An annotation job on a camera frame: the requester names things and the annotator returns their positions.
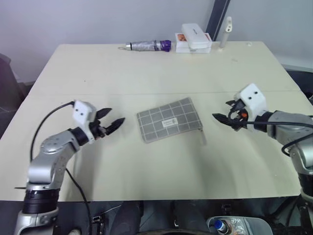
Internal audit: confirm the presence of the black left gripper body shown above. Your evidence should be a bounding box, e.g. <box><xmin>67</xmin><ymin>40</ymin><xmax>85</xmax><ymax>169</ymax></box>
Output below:
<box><xmin>89</xmin><ymin>119</ymin><xmax>110</xmax><ymax>141</ymax></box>

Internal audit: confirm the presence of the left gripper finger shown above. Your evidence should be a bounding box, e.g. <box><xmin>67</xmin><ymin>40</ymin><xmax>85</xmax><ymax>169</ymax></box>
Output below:
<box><xmin>105</xmin><ymin>117</ymin><xmax>126</xmax><ymax>136</ymax></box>
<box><xmin>96</xmin><ymin>107</ymin><xmax>113</xmax><ymax>121</ymax></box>

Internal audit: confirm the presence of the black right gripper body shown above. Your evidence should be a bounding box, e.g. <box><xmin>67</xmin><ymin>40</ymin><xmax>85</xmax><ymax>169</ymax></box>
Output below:
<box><xmin>228</xmin><ymin>99</ymin><xmax>249</xmax><ymax>131</ymax></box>

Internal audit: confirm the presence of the grey checked zip pouch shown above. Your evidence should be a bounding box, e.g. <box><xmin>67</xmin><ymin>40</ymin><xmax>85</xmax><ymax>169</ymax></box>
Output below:
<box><xmin>136</xmin><ymin>96</ymin><xmax>207</xmax><ymax>146</ymax></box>

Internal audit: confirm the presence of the white oblong case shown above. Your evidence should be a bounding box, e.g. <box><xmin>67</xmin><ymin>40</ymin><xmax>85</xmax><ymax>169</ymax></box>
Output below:
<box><xmin>181</xmin><ymin>23</ymin><xmax>209</xmax><ymax>50</ymax></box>

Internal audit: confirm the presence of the dark furniture edge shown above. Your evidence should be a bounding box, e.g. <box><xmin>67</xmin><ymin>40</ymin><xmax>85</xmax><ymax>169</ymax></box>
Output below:
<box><xmin>285</xmin><ymin>69</ymin><xmax>313</xmax><ymax>104</ymax></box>

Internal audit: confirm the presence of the white box orange print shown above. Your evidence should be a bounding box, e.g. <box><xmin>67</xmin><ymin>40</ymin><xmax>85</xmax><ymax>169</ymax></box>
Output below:
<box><xmin>175</xmin><ymin>32</ymin><xmax>212</xmax><ymax>54</ymax></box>

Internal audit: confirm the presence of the silver purple folded umbrella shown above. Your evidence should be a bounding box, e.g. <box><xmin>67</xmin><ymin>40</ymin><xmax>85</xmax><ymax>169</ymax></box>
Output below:
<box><xmin>118</xmin><ymin>39</ymin><xmax>171</xmax><ymax>53</ymax></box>

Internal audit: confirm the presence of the dark slanted pole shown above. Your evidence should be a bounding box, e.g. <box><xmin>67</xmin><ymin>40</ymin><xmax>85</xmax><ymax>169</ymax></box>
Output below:
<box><xmin>204</xmin><ymin>0</ymin><xmax>232</xmax><ymax>42</ymax></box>

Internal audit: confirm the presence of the dark chair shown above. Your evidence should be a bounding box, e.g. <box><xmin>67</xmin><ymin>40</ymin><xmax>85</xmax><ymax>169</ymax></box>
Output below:
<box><xmin>0</xmin><ymin>53</ymin><xmax>27</xmax><ymax>113</ymax></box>

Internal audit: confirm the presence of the plastic water bottle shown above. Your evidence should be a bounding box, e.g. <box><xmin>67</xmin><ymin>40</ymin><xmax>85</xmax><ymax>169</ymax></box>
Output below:
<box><xmin>206</xmin><ymin>216</ymin><xmax>272</xmax><ymax>235</ymax></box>

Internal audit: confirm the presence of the blue capped plastic bottle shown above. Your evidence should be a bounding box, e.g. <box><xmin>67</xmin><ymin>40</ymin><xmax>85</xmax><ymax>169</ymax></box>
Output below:
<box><xmin>213</xmin><ymin>220</ymin><xmax>227</xmax><ymax>234</ymax></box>

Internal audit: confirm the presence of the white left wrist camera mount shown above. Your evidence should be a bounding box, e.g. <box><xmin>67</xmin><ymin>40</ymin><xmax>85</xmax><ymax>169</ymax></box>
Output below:
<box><xmin>72</xmin><ymin>99</ymin><xmax>97</xmax><ymax>145</ymax></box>

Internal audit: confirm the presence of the white camera post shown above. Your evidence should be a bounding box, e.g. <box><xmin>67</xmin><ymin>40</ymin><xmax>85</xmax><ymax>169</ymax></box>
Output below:
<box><xmin>218</xmin><ymin>16</ymin><xmax>233</xmax><ymax>51</ymax></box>

